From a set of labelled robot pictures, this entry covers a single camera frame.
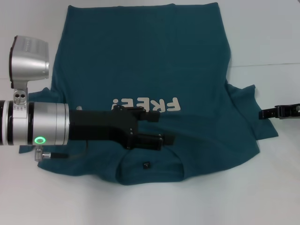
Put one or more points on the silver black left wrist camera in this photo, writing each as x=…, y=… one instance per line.
x=28, y=63

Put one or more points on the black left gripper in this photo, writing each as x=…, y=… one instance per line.
x=98, y=125

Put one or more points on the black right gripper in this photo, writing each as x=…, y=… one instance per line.
x=289, y=112

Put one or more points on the teal shirt with FREE print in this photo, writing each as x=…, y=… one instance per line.
x=140, y=58

